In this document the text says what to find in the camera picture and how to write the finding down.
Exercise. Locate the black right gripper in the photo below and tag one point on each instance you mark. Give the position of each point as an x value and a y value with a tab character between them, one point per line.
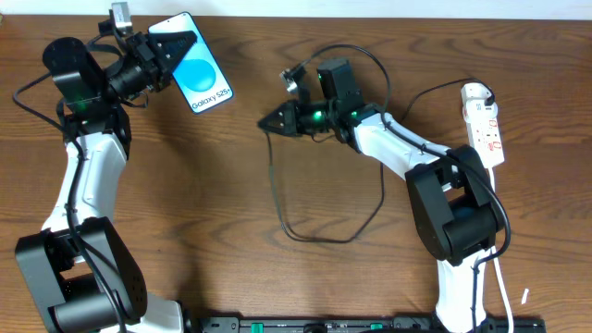
300	118

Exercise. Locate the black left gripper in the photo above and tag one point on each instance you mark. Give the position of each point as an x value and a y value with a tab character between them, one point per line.
154	60

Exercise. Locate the blue Galaxy smartphone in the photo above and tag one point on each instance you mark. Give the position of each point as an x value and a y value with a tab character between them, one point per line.
199	77

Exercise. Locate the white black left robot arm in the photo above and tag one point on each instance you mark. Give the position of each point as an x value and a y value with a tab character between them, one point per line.
80	274

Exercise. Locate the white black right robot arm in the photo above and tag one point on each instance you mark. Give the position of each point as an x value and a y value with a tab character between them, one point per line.
456	211

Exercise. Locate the white power strip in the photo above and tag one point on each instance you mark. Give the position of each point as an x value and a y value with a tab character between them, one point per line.
479	112

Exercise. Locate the small white paper scrap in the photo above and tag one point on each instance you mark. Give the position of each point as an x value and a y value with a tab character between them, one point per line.
525	296

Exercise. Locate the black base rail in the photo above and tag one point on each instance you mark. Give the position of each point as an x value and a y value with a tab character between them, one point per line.
402	323

